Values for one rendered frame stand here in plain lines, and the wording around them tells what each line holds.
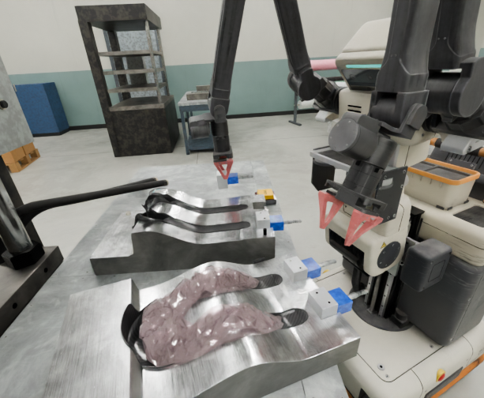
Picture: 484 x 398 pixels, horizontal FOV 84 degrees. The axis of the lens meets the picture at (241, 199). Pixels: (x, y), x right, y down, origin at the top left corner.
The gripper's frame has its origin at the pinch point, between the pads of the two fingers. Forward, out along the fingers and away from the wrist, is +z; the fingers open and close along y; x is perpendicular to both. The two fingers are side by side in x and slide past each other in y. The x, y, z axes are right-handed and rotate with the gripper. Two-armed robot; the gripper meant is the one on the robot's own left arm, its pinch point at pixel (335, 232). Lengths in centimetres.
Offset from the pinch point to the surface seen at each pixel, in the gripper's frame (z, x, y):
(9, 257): 46, -56, -56
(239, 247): 17.0, -4.5, -21.5
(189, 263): 26.4, -14.1, -27.2
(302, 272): 12.3, 1.5, -4.4
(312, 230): 46, 132, -116
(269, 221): 8.3, 2.1, -21.9
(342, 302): 12.2, 3.8, 5.9
